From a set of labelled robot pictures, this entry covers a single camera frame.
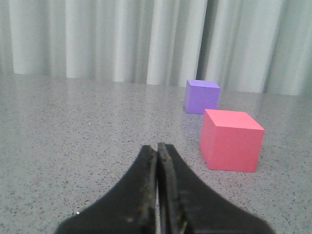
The purple foam cube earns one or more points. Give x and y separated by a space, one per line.
201 95

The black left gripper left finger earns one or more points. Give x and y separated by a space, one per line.
128 208

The pale green curtain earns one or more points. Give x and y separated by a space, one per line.
260 46

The pink foam cube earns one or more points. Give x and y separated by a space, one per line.
230 140

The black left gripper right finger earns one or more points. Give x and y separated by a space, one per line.
189 206

